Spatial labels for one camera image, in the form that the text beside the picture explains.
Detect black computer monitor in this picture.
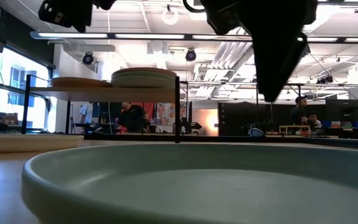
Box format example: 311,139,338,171
325,98,358,123

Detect blue white helmet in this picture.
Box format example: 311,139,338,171
247,127,265,138

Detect person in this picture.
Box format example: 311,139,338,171
78,102,94,124
116,101,150,134
306,112,323,133
289,95,309,126

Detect light teal plate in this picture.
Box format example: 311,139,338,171
110,71,177,82

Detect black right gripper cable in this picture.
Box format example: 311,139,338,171
182,0,206,14

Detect colourful wall poster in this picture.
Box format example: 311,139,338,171
155,102,188,126

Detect black aluminium table frame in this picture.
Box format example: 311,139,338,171
82,133,304,143

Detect white ceiling ring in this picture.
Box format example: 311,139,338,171
161,6,180,26

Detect pink plate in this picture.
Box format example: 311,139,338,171
112,67,178,78
50,77,112,88

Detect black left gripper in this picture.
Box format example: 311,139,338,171
38,0,93,34

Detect cardboard boxes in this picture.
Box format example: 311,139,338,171
0,112,19,126

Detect black wire dish rack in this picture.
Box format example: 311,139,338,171
21,73,181,144

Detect black partition panel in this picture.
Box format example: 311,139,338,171
218,101,275,136

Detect sage green plate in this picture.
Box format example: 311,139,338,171
21,142,358,224

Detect black background metal frame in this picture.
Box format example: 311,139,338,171
178,80,358,108

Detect small wooden rack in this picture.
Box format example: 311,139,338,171
278,124,311,135

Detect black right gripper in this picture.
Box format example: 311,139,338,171
201,0,318,103

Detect white plate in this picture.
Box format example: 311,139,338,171
0,133,85,153

